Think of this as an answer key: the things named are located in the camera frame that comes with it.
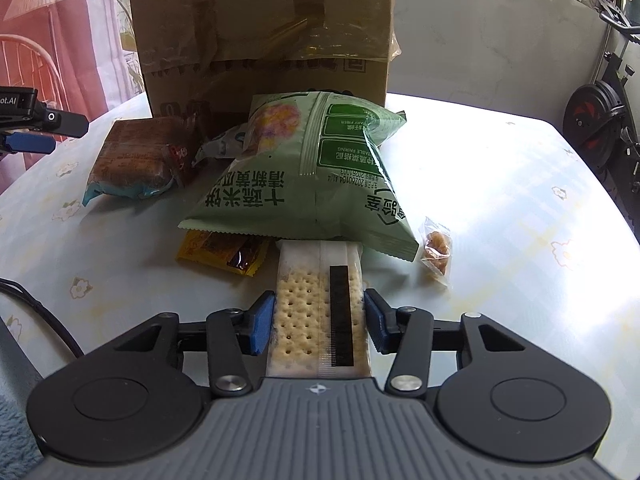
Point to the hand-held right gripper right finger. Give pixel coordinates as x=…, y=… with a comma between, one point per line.
x=375, y=322

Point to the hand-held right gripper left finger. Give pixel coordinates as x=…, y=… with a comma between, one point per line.
x=262, y=322

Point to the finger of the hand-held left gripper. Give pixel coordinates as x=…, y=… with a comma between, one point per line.
x=30, y=144
x=60, y=122

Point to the clear cracker packet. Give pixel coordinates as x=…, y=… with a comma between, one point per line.
x=300, y=310

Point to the brown cardboard box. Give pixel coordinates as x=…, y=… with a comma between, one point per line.
x=250, y=10

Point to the pink printed curtain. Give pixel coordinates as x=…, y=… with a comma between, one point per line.
x=50, y=35

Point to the brown bread packet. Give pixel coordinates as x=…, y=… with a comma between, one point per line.
x=135, y=160

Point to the yellow snack packet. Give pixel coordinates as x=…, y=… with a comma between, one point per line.
x=210, y=250

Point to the small clear nut packet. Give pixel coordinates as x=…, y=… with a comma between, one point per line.
x=435, y=247

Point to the green snack bag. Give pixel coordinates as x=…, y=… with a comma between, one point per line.
x=310, y=185

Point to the grey white snack packet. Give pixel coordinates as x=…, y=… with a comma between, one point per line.
x=220, y=142

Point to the white floral tablecloth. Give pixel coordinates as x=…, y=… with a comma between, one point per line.
x=500, y=185

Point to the blue fluffy towel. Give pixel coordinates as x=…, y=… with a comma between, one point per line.
x=15, y=430

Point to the black exercise bike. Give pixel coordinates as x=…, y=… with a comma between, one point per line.
x=592, y=120

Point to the crumpled plastic wrap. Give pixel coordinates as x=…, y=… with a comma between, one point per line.
x=594, y=1

